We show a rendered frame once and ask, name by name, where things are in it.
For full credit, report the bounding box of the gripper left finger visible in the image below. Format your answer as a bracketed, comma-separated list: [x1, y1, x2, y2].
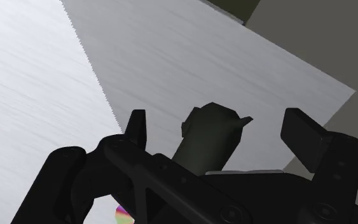
[11, 109, 254, 224]

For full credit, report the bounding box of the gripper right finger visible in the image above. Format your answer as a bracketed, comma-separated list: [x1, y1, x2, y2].
[280, 107, 358, 224]

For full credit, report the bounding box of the rainbow coloured disc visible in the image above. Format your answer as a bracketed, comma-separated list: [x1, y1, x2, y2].
[114, 205, 135, 224]

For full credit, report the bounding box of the dark green spouted bottle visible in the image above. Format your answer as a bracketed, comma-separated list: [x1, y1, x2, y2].
[171, 102, 254, 177]

